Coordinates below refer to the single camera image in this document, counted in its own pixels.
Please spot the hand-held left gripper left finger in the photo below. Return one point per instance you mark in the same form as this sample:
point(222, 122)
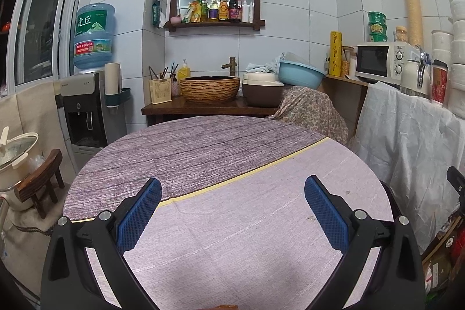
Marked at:
point(140, 215)

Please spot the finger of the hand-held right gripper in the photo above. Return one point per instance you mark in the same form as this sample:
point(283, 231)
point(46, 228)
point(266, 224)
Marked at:
point(457, 181)

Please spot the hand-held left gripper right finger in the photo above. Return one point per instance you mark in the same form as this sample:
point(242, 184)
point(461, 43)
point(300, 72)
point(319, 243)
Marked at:
point(327, 215)

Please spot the black chair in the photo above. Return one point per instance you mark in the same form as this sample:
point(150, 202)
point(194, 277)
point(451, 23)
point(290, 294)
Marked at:
point(391, 199)

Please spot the white cloth cover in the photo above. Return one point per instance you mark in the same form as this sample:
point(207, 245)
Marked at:
point(403, 135)

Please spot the purple round tablecloth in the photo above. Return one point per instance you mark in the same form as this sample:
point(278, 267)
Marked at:
point(218, 157)

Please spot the red paper cup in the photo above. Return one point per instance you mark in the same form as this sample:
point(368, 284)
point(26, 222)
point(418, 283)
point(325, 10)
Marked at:
point(439, 83)

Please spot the patterned cloth cover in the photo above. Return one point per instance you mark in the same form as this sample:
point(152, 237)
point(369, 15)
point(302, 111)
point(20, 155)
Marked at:
point(310, 108)

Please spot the small wooden stool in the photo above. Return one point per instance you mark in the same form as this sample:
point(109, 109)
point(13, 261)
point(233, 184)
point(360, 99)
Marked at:
point(36, 177)

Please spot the white kettle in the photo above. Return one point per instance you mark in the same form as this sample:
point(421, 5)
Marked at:
point(410, 77)

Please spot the wooden side cabinet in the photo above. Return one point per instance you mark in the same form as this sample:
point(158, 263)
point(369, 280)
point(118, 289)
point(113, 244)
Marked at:
point(343, 103)

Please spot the teal cup holder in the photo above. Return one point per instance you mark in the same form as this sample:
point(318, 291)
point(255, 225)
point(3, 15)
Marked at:
point(121, 96)

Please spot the dark wooden counter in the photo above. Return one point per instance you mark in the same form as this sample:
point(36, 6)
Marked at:
point(207, 110)

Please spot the beige chopstick holder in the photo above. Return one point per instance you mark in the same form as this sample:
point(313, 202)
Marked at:
point(160, 91)

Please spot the small pink pump bottle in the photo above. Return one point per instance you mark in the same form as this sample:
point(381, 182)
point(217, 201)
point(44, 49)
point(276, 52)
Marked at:
point(175, 86)

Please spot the stack of white bowls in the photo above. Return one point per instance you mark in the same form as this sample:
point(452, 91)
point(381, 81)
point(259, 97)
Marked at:
point(458, 45)

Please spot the white cooker with lid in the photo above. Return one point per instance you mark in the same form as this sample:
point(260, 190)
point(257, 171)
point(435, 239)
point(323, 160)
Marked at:
point(14, 157)

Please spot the brown white rice cooker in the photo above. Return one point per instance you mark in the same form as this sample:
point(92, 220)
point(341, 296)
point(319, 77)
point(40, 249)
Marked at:
point(261, 92)

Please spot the white paper cup stack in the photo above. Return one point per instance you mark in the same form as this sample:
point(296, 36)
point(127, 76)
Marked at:
point(112, 77)

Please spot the blue plastic basin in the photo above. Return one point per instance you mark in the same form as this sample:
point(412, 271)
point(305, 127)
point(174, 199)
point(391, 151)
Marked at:
point(299, 77)

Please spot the water dispenser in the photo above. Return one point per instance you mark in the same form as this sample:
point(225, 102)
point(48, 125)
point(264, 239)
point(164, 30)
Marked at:
point(81, 86)

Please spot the woven pattern basin sink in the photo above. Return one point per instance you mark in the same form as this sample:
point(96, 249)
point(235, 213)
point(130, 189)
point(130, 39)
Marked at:
point(209, 91)

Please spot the white microwave oven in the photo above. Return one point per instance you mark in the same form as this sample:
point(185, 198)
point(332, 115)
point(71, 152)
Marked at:
point(374, 62)

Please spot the bundle of chopsticks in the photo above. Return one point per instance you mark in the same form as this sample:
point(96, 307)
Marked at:
point(163, 72)

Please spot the yellow soap bottle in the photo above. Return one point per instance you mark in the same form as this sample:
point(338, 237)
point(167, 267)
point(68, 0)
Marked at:
point(183, 72)

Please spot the glass jar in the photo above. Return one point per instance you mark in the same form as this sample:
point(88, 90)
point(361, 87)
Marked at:
point(348, 61)

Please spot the orange lid jar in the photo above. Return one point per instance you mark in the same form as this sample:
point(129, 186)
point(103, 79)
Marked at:
point(401, 34)

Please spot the light blue towel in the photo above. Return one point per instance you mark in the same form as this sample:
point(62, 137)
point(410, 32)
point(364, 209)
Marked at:
point(263, 67)

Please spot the yellow wrapped roll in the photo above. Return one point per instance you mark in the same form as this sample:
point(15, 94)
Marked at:
point(336, 54)

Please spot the bamboo style faucet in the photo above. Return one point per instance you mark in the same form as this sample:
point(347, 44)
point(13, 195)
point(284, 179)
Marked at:
point(231, 65)

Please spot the tall paper cup stack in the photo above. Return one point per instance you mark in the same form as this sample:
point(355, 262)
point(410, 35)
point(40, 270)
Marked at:
point(413, 8)

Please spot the blue water jug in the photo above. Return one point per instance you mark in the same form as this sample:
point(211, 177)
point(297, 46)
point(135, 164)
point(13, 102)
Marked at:
point(93, 37)

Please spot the pink cup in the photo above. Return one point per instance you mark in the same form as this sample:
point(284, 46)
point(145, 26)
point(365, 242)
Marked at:
point(175, 20)

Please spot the wooden framed mirror shelf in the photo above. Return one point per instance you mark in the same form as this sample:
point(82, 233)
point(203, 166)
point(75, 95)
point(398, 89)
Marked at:
point(214, 26)

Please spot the yellow green packet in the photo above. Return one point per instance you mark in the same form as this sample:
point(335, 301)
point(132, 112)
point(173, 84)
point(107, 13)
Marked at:
point(194, 12)

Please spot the green bottle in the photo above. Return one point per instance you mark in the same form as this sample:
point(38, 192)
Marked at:
point(204, 10)

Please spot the purple label bottle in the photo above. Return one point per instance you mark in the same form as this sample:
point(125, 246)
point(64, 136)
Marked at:
point(213, 10)

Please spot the white pump bottle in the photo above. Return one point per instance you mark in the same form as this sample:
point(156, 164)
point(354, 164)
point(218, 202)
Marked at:
point(247, 11)

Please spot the yellow label bottle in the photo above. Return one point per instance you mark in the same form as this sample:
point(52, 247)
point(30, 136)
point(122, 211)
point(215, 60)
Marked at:
point(223, 9)

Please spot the dark sauce bottle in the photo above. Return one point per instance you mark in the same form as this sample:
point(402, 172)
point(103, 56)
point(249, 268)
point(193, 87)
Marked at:
point(234, 9)

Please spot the green wall tissue pack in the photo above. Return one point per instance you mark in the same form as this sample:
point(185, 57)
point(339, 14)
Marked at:
point(156, 14)

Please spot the window frame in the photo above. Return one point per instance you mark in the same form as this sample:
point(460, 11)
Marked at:
point(40, 30)

